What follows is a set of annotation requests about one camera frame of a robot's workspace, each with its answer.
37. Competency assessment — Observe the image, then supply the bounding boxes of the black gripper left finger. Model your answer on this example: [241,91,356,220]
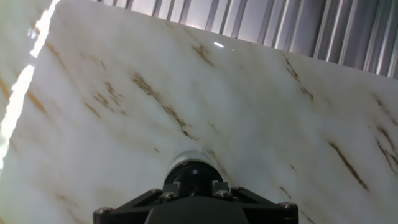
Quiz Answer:
[92,181,182,224]

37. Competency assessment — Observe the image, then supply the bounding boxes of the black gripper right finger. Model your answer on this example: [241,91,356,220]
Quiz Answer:
[212,180,300,224]

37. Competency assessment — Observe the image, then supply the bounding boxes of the small clear glass jar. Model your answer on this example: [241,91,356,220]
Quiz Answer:
[167,149,219,175]

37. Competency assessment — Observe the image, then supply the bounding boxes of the white marble pattern mat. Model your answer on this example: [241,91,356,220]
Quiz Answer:
[0,0,398,224]

